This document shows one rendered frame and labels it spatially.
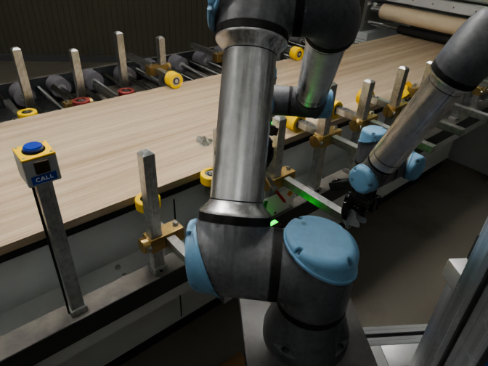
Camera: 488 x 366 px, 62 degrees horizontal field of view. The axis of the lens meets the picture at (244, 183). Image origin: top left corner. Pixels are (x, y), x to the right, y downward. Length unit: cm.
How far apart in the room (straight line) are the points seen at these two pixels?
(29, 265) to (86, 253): 17
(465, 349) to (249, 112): 41
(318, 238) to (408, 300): 181
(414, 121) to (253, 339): 55
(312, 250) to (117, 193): 89
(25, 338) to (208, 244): 78
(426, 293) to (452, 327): 189
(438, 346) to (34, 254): 112
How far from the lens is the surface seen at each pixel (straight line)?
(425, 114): 92
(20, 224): 132
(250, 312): 80
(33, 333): 129
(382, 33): 411
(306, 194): 144
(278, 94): 102
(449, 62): 87
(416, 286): 249
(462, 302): 56
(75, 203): 135
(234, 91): 63
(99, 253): 148
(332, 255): 60
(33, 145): 98
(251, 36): 64
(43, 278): 145
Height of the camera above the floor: 166
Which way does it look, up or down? 33 degrees down
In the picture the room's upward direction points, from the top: 3 degrees clockwise
